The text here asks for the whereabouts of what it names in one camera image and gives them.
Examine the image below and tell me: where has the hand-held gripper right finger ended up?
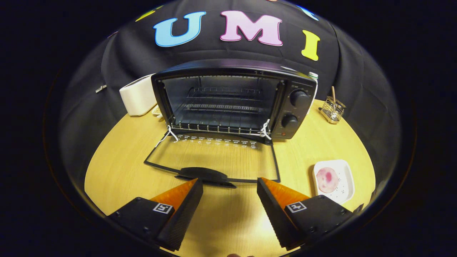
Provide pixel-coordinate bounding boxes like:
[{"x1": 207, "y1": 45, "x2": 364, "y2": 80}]
[{"x1": 256, "y1": 177, "x2": 365, "y2": 251}]

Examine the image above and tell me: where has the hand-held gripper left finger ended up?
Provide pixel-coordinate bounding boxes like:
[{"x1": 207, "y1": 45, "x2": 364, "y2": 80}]
[{"x1": 107, "y1": 178, "x2": 204, "y2": 251}]

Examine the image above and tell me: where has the pink ham slice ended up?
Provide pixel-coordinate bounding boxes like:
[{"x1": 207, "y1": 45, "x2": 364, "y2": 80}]
[{"x1": 316, "y1": 167, "x2": 339, "y2": 193}]

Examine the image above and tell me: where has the white square plate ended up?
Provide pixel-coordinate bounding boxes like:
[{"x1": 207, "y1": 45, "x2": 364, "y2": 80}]
[{"x1": 313, "y1": 159, "x2": 355, "y2": 205}]

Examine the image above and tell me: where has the black toaster oven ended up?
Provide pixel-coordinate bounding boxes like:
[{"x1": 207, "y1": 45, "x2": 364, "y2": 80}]
[{"x1": 144, "y1": 59, "x2": 318, "y2": 188}]

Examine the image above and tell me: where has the white bread toaster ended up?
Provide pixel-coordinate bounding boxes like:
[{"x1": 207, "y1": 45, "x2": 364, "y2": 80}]
[{"x1": 119, "y1": 74, "x2": 157, "y2": 116}]

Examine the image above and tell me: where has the white bottle green label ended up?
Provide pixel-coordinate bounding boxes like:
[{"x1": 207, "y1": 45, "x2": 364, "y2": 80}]
[{"x1": 308, "y1": 71, "x2": 319, "y2": 109}]

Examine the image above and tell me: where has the black backdrop cloth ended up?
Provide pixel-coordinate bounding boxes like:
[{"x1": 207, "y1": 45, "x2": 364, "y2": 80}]
[{"x1": 59, "y1": 0, "x2": 402, "y2": 186}]

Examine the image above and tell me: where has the white string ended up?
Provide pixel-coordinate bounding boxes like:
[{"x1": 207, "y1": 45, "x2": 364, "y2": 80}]
[
  {"x1": 155, "y1": 125, "x2": 179, "y2": 147},
  {"x1": 260, "y1": 119, "x2": 272, "y2": 140}
]

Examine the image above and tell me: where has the metal wire holder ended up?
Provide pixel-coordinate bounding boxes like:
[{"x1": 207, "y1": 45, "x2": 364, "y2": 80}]
[{"x1": 319, "y1": 96, "x2": 347, "y2": 125}]

